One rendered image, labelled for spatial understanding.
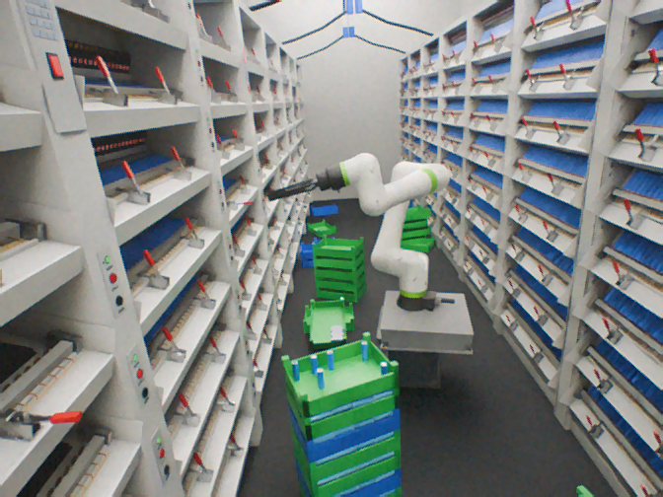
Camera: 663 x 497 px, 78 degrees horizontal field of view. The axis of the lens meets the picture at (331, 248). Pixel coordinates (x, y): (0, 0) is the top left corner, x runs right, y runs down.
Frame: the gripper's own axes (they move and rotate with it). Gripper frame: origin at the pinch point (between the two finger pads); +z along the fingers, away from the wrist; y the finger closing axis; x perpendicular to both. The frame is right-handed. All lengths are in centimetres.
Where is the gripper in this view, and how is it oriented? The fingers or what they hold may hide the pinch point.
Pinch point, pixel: (277, 194)
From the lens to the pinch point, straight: 159.1
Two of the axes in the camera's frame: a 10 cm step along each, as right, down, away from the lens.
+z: -9.6, 2.7, 1.0
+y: 0.0, -3.4, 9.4
